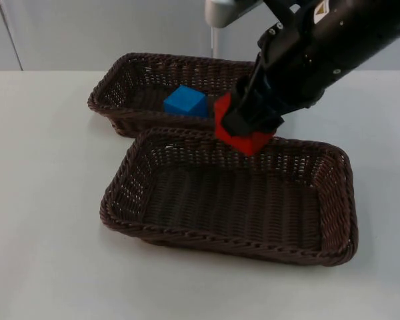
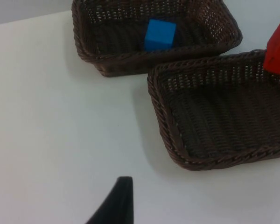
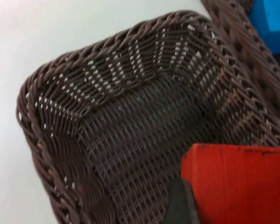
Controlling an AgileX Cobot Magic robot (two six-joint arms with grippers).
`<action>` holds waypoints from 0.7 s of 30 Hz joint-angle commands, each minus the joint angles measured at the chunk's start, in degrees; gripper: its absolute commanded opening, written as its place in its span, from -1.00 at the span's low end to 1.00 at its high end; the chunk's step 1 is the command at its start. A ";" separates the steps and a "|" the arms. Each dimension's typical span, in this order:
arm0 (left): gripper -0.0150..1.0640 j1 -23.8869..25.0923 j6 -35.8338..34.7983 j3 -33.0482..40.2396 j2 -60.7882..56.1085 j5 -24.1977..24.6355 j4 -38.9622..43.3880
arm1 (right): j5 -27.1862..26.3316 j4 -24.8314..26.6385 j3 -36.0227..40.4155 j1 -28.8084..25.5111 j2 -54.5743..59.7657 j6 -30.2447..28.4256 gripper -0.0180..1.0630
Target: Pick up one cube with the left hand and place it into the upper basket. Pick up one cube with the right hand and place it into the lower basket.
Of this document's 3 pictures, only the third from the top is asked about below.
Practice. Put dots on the dark brown wicker basket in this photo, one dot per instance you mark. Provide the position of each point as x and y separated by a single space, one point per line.
130 130
249 60

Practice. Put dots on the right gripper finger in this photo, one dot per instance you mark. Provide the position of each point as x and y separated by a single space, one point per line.
183 203

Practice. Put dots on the red cube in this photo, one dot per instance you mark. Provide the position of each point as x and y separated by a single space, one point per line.
238 186

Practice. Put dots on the blue cube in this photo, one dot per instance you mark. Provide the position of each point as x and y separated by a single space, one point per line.
270 21

